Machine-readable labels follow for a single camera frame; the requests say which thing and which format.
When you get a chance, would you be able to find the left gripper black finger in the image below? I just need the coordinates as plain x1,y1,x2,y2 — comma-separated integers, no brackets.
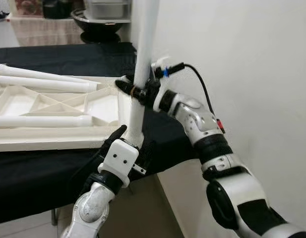
104,124,127,148

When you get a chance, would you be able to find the black round stool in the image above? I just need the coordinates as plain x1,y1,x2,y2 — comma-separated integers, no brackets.
71,9,131,43

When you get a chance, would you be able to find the white plastic table top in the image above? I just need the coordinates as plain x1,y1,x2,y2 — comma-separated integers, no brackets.
0,74,146,152

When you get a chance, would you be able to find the clear plastic storage box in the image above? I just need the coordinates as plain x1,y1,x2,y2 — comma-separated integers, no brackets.
83,0,131,20

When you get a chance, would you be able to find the black table cloth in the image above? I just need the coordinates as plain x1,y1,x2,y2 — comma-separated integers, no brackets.
0,42,199,225

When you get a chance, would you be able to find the beige cloth covered bench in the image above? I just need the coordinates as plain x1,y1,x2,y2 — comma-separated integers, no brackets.
9,17,85,47

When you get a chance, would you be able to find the metal table leg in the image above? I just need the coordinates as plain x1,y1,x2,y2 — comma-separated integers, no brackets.
51,208,59,227

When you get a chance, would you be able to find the red printed box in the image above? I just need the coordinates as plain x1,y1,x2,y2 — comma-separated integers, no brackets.
14,0,44,16

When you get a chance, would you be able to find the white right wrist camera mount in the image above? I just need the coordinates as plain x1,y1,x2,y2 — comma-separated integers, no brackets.
152,56,179,108

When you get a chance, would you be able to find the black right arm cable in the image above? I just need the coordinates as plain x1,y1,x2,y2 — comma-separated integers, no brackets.
163,63,226,132

